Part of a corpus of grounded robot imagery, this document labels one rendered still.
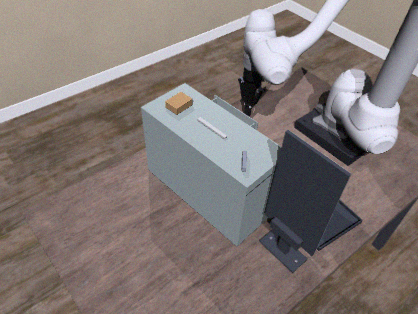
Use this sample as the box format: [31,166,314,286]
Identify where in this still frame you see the small brown cardboard box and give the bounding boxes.
[165,92,192,115]

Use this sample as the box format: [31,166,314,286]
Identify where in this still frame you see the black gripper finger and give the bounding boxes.
[238,76,250,114]
[246,84,266,116]

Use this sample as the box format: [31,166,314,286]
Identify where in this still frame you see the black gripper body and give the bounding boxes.
[243,68,262,91]

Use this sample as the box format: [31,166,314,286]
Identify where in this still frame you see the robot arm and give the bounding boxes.
[243,0,418,154]

